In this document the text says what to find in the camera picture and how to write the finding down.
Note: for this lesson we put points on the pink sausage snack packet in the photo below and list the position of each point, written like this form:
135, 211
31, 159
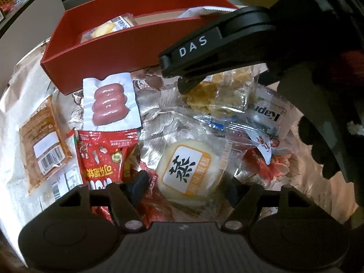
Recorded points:
110, 104

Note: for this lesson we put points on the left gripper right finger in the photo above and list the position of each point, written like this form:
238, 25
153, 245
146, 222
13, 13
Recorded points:
245, 200

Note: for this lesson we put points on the red chinese snack packet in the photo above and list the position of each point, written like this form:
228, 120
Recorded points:
105, 156

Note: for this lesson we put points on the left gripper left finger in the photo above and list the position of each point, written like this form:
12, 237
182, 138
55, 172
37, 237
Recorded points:
124, 198

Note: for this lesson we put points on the yellow waffle snack packet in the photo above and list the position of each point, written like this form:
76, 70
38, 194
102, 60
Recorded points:
225, 93

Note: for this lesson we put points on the clear green label packet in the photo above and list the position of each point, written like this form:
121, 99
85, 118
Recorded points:
270, 112

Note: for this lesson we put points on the round steamed cake packet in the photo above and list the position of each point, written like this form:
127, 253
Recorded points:
186, 177

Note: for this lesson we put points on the yellow cake packet in box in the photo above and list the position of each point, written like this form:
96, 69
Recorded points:
118, 23

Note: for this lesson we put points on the white snack packet in box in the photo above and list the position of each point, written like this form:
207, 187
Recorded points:
205, 10

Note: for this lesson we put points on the red cardboard box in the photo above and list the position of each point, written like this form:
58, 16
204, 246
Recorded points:
67, 60

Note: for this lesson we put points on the brown spicy snack packet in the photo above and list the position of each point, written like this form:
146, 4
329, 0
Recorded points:
43, 148

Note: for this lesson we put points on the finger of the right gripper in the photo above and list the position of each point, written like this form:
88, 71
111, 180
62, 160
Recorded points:
237, 39
186, 84

